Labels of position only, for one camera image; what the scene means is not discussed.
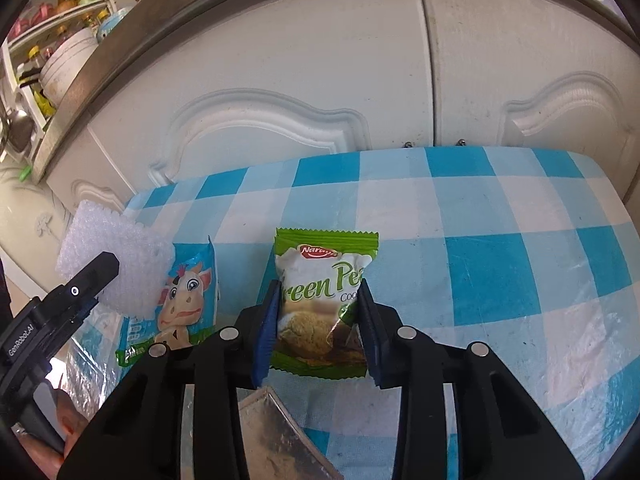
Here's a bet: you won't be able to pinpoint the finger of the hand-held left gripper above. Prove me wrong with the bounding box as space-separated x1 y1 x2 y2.
40 252 121 341

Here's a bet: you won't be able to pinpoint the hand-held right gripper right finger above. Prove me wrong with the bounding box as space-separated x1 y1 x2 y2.
356 277 586 480

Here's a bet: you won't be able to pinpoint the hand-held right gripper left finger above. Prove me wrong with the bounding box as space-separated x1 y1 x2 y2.
56 280 281 480

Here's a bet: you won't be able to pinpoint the green white cookie packet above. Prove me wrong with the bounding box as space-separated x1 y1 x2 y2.
269 227 381 380

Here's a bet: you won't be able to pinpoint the person's left hand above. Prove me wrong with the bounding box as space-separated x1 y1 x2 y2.
17 390 91 480

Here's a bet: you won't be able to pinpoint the white foam sheet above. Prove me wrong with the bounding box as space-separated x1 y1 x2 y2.
55 200 176 318

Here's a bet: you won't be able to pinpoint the blue cow print packet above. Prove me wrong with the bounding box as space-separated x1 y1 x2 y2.
115 237 221 368

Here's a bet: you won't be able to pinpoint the silver foil packet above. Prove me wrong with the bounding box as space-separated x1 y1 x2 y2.
182 386 346 480

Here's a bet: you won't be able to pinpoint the white refrigerator with flower print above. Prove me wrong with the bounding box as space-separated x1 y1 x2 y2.
0 160 76 281

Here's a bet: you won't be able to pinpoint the white cabinet door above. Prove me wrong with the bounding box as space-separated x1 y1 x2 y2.
87 0 436 196
417 0 640 196
45 125 132 216

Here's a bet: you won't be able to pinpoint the blue white checked tablecloth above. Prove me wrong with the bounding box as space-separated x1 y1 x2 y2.
50 146 640 480

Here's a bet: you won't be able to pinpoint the white cabinet doors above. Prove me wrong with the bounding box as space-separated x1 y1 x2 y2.
30 0 640 183

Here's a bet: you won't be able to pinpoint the white ceramic bowl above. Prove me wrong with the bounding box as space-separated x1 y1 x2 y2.
39 27 98 103

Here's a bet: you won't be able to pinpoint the white kitchen rack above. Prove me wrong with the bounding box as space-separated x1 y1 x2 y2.
0 0 118 136

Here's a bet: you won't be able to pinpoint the pale blue bowl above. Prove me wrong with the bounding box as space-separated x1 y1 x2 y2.
97 7 133 41

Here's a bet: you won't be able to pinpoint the row of colourful jars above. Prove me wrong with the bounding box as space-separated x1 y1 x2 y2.
15 0 108 28

